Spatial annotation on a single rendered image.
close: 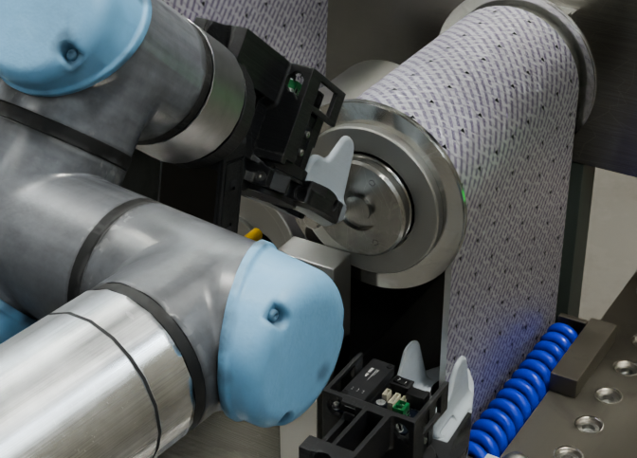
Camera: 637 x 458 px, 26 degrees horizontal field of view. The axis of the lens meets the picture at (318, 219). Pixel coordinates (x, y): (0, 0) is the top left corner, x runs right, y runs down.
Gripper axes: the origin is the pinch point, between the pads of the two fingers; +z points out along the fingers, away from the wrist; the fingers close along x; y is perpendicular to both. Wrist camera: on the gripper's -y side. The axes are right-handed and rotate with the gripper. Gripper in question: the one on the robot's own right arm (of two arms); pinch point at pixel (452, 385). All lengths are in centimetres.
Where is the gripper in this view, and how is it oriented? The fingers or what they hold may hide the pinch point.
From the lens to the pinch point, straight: 107.1
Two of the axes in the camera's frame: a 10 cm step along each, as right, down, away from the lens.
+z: 5.1, -4.3, 7.5
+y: 0.0, -8.7, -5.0
